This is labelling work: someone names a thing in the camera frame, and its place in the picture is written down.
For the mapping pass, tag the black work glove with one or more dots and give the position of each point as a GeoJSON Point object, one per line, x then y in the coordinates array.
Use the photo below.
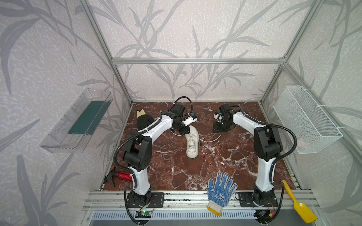
{"type": "Point", "coordinates": [143, 120]}

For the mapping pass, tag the left green circuit board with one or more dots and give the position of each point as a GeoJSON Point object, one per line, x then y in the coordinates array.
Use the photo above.
{"type": "Point", "coordinates": [143, 214]}

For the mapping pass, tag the pink item in basket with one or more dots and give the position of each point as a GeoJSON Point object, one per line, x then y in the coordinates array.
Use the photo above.
{"type": "Point", "coordinates": [301, 144]}

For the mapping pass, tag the clear plastic wall tray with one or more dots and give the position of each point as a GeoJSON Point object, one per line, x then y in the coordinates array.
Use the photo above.
{"type": "Point", "coordinates": [76, 128]}

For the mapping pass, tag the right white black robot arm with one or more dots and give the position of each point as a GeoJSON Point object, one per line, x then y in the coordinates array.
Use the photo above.
{"type": "Point", "coordinates": [267, 144]}

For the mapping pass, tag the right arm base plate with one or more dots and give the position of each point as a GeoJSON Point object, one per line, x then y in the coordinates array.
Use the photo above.
{"type": "Point", "coordinates": [246, 200]}

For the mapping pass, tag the right circuit board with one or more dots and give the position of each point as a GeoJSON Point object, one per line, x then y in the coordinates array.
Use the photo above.
{"type": "Point", "coordinates": [263, 214]}

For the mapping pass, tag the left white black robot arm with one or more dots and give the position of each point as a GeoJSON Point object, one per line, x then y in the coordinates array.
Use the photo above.
{"type": "Point", "coordinates": [135, 154]}

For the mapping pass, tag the blue dotted work glove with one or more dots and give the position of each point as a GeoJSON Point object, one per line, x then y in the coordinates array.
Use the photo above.
{"type": "Point", "coordinates": [220, 192]}

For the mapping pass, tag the yellow plastic scoop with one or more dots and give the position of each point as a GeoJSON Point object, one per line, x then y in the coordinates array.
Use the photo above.
{"type": "Point", "coordinates": [304, 212]}

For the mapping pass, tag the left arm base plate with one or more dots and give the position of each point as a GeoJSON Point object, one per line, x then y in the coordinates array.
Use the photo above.
{"type": "Point", "coordinates": [150, 199]}

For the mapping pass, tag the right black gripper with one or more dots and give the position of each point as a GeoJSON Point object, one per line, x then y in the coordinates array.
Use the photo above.
{"type": "Point", "coordinates": [220, 126]}

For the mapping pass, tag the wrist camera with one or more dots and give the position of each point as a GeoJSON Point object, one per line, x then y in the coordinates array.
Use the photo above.
{"type": "Point", "coordinates": [219, 117]}
{"type": "Point", "coordinates": [188, 119]}

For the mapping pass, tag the white wire mesh basket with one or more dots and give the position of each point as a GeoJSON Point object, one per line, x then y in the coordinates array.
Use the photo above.
{"type": "Point", "coordinates": [298, 111]}

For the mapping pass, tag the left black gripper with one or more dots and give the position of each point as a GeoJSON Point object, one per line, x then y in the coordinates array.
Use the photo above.
{"type": "Point", "coordinates": [183, 129]}

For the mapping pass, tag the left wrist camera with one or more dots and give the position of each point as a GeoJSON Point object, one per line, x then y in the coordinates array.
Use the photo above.
{"type": "Point", "coordinates": [188, 119]}

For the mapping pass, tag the red black spray bottle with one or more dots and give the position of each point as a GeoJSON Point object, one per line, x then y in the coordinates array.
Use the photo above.
{"type": "Point", "coordinates": [121, 175]}

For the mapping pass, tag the white knit sneaker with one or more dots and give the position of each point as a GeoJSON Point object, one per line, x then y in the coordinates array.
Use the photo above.
{"type": "Point", "coordinates": [192, 138]}

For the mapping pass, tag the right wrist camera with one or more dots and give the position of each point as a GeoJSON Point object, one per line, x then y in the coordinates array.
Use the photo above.
{"type": "Point", "coordinates": [219, 117]}

